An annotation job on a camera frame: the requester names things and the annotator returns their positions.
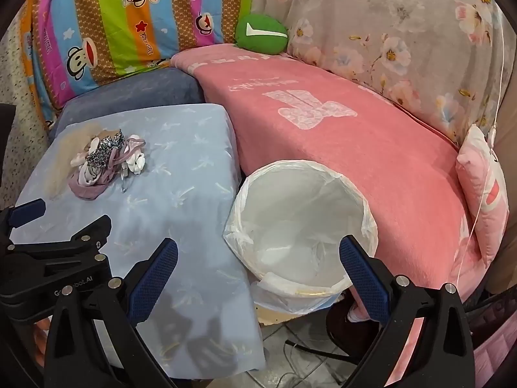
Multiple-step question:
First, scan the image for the white crumpled tissue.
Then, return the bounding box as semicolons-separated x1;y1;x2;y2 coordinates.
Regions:
121;151;146;176

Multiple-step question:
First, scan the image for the pink blanket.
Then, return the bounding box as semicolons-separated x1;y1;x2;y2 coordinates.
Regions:
170;44;485;304

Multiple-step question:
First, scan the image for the purple drawstring pouch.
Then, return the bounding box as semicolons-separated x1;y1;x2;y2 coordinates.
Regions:
68;162;119;201

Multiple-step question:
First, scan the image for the pale pink cloth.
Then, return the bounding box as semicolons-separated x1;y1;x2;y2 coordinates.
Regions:
70;137;101;168

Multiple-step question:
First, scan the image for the white cord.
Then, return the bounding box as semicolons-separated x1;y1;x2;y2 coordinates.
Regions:
456;0;508;292

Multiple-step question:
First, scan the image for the black floor cable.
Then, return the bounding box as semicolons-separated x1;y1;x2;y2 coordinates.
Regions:
283;339;358;363

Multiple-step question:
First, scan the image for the blue-grey sofa cushion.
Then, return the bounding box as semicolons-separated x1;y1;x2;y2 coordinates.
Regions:
48;67;206;142

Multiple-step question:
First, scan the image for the bin with white bag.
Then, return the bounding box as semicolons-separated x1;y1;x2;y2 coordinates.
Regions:
223;160;378;316

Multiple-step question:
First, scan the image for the pink pillow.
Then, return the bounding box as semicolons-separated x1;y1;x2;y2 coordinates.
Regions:
456;124;510;269

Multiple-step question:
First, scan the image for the grey floral blanket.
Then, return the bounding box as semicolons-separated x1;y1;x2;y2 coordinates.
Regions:
250;0;510;146

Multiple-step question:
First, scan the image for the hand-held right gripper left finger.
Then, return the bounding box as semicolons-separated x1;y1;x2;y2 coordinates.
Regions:
44;238;180;388

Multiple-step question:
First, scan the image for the colourful monkey print blanket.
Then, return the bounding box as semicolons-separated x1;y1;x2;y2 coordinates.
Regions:
20;0;259;130

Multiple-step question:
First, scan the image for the cream speckled cloth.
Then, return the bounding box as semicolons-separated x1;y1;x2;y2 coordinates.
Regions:
0;16;53;195

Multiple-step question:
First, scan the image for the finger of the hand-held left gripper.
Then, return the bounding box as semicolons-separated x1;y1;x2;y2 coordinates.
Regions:
8;214;112;265
0;198;46;247

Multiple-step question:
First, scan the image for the green round cushion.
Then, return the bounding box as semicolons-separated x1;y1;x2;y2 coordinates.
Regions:
235;13;289;56

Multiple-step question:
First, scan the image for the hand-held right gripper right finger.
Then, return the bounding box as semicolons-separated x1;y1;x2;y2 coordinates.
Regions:
338;234;477;388

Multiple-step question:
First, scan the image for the pink quilted cloth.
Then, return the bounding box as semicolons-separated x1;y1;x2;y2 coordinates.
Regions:
464;291;517;372

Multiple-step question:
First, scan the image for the grey and white cloth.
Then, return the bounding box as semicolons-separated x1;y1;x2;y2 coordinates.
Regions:
83;129;126;170

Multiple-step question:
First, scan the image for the light blue patterned cloth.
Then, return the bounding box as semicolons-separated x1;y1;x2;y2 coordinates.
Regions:
12;103;267;372

